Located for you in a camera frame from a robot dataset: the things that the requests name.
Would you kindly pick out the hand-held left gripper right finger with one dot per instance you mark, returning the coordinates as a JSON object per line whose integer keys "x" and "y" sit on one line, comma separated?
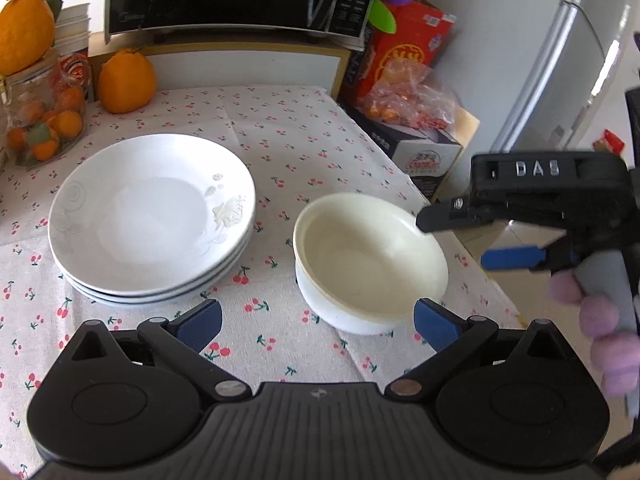
{"x": 435, "y": 322}

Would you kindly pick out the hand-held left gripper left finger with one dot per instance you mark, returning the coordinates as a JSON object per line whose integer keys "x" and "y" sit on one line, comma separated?
{"x": 202, "y": 322}

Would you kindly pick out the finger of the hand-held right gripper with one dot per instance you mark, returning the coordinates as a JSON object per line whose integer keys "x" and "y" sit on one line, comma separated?
{"x": 510, "y": 259}
{"x": 450, "y": 215}

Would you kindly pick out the large blue patterned plate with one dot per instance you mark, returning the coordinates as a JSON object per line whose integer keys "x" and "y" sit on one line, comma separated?
{"x": 150, "y": 303}

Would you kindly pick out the cream bowl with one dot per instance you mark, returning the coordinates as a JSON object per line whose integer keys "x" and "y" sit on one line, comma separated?
{"x": 370, "y": 250}

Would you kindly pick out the white floral plate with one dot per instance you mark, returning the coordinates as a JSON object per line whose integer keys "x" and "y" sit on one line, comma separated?
{"x": 145, "y": 210}

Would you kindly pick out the person's right hand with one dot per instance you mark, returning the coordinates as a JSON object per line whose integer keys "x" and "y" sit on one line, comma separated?
{"x": 615, "y": 355}

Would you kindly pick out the white carton box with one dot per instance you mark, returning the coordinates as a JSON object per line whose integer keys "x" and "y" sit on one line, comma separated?
{"x": 425, "y": 152}

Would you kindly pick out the red packet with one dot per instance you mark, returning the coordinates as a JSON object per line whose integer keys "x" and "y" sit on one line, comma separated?
{"x": 609, "y": 141}

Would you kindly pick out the plastic bag of small oranges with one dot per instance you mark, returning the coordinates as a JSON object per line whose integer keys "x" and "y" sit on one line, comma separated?
{"x": 415, "y": 95}

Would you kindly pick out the silver refrigerator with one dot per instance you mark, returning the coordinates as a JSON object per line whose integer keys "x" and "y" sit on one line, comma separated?
{"x": 565, "y": 60}

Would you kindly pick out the cherry print tablecloth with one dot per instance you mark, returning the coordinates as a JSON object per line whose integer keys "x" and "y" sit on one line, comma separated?
{"x": 280, "y": 150}

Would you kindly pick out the red cardboard box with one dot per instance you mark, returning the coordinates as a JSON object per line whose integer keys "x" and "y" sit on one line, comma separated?
{"x": 420, "y": 35}

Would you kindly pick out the purple and green toy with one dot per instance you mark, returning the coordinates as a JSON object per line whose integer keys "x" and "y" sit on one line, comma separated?
{"x": 387, "y": 7}

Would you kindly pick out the glass jar of small oranges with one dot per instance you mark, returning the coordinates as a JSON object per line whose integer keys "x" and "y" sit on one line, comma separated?
{"x": 45, "y": 115}

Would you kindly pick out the stack of paper cups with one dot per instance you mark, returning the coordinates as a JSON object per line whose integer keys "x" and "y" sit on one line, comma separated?
{"x": 75, "y": 35}

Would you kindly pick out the large orange with leaves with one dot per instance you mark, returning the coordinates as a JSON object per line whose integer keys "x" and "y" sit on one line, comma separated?
{"x": 25, "y": 30}

